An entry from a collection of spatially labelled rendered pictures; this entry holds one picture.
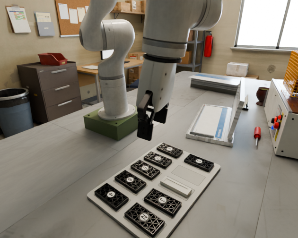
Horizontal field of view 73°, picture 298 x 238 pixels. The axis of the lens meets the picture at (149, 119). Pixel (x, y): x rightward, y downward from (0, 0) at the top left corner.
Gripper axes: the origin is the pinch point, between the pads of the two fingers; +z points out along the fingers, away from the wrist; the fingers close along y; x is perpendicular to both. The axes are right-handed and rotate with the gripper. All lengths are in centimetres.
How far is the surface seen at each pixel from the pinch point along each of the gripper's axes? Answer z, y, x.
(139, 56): 53, -379, -176
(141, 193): 26.5, -4.8, -2.1
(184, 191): 23.8, -9.4, 9.9
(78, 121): 33, -41, -57
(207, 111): 23, -77, 7
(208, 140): 24, -45, 12
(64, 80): 71, -182, -202
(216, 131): 22, -53, 15
